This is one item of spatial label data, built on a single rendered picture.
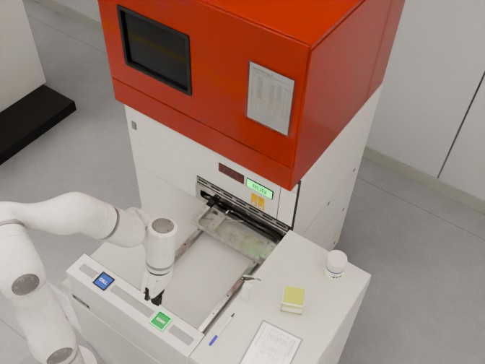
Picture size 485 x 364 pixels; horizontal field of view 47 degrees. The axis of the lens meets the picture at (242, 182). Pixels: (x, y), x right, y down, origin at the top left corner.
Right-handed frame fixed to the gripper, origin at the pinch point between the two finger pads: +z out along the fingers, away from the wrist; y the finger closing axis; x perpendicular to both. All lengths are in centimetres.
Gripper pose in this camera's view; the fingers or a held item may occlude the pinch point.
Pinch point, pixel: (156, 298)
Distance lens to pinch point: 177.8
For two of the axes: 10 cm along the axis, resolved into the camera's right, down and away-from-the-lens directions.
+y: -5.5, 4.6, -7.0
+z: -1.5, 7.7, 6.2
